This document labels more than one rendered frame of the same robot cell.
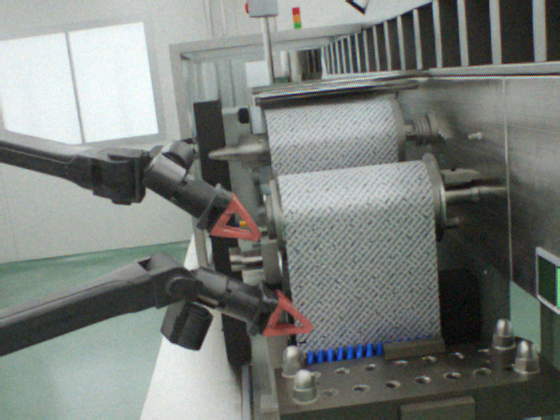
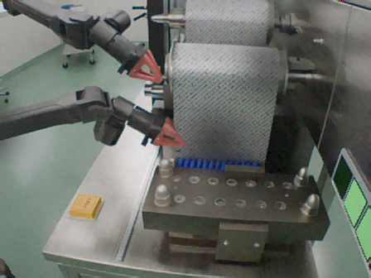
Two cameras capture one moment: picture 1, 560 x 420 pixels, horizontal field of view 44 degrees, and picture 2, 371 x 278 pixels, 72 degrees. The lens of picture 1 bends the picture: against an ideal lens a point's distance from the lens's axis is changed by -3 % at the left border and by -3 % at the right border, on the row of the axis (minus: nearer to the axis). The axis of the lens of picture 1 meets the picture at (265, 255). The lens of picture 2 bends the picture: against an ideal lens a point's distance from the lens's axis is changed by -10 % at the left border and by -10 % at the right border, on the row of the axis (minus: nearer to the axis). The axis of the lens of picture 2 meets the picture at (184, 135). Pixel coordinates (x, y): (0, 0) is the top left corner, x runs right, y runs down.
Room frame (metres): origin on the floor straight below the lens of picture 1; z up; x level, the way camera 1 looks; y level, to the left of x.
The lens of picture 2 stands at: (0.48, -0.14, 1.47)
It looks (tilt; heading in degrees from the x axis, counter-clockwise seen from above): 32 degrees down; 7
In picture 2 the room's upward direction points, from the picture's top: straight up
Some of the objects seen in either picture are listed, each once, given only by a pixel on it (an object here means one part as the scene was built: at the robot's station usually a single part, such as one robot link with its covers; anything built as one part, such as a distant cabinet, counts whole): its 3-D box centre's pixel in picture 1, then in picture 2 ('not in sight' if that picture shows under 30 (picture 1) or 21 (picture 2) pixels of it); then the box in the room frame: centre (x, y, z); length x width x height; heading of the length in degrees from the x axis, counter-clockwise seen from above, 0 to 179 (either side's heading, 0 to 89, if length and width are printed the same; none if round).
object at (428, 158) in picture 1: (432, 197); (280, 74); (1.14, -0.28, 1.25); 0.15 x 0.01 x 0.15; 0
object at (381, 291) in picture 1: (366, 299); (221, 133); (1.08, -0.15, 1.11); 0.23 x 0.01 x 0.18; 90
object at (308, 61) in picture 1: (294, 63); not in sight; (1.86, -0.13, 1.50); 0.14 x 0.14 x 0.06
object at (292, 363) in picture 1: (292, 359); (165, 165); (1.01, -0.02, 1.05); 0.04 x 0.04 x 0.04
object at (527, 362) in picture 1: (526, 354); (312, 203); (0.92, -0.35, 1.05); 0.04 x 0.04 x 0.04
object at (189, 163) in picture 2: (372, 353); (219, 166); (1.06, -0.15, 1.03); 0.21 x 0.04 x 0.03; 90
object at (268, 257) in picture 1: (267, 326); (164, 130); (1.18, 0.01, 1.05); 0.06 x 0.05 x 0.31; 90
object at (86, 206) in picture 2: not in sight; (85, 206); (0.98, 0.20, 0.91); 0.07 x 0.07 x 0.02; 0
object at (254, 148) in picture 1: (255, 150); (180, 18); (1.39, 0.00, 1.33); 0.06 x 0.06 x 0.06; 0
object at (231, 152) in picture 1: (224, 154); (161, 18); (1.39, 0.06, 1.33); 0.06 x 0.03 x 0.03; 90
